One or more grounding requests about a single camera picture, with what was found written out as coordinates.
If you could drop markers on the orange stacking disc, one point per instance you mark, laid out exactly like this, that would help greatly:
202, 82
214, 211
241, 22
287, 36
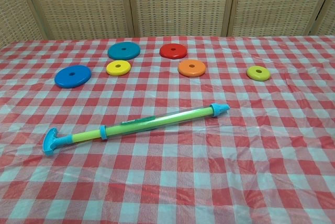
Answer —
185, 70

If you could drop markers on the blue stacking disc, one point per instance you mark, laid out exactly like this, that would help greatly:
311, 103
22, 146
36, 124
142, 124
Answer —
64, 77

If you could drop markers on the red stacking disc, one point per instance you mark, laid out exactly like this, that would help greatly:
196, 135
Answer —
178, 52

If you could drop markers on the lime green stacking disc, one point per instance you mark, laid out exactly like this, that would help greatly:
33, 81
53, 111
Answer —
252, 74

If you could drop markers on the teal stacking disc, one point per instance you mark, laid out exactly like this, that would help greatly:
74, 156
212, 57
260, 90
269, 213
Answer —
117, 52

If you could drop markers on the green plastic rod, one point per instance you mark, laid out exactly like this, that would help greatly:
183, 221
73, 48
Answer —
131, 125

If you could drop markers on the red white checkered tablecloth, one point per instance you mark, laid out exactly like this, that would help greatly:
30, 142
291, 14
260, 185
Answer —
183, 169

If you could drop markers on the yellow stacking disc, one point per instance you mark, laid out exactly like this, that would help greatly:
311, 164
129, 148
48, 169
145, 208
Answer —
112, 69

